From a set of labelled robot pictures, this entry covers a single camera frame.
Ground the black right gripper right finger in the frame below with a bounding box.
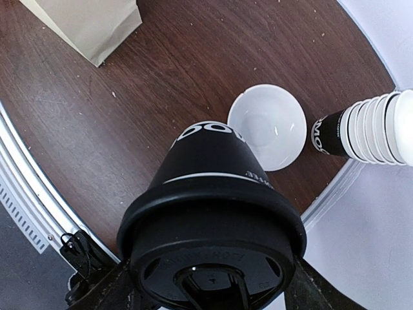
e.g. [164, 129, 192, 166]
[284, 256, 366, 310]

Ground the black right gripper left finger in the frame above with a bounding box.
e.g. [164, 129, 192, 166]
[69, 260, 136, 309]

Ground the black plastic cup lid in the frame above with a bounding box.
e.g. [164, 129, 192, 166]
[117, 188, 307, 309]

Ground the single black paper cup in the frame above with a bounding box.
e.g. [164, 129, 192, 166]
[147, 121, 280, 200]

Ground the stack of paper cups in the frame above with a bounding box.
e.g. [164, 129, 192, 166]
[310, 89, 412, 166]

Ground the cream paper bag with handles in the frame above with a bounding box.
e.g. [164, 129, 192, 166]
[21, 0, 143, 67]

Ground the white round ceramic bowl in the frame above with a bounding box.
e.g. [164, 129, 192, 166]
[227, 84, 307, 172]

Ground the aluminium front rail base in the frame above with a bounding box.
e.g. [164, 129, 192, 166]
[1, 107, 119, 309]

